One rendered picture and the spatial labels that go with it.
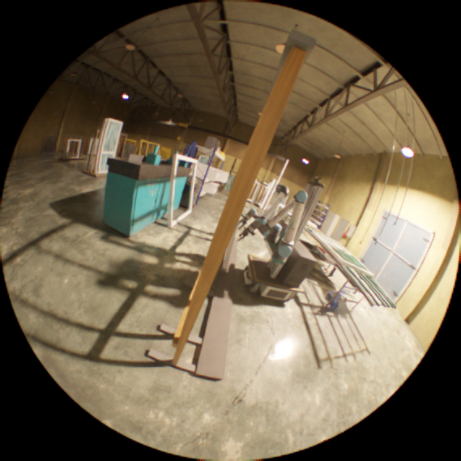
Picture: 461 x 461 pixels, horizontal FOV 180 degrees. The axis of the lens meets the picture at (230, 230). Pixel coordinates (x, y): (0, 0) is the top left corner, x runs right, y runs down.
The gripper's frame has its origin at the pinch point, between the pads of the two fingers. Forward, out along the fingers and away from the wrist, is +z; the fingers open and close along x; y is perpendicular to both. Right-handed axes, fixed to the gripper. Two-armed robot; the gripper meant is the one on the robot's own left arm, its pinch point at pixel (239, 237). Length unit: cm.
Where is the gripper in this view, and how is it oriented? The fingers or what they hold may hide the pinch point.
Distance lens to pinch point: 176.8
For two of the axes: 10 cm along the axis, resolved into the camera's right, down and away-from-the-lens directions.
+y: -7.1, -6.8, -1.7
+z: -6.8, 5.9, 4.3
